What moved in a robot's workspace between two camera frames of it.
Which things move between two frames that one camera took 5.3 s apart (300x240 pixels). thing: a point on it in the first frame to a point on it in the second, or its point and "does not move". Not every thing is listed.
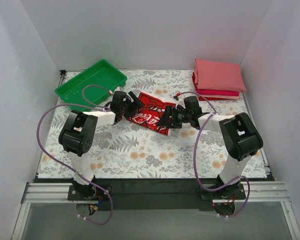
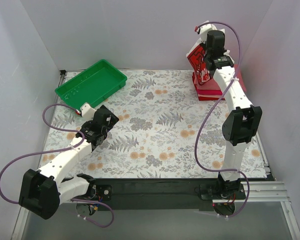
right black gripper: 170,117 to 205,57
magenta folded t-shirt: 217,92 does not move
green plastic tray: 92,86 does not move
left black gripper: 129,108 to 110,116
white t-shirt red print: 152,112 to 196,56
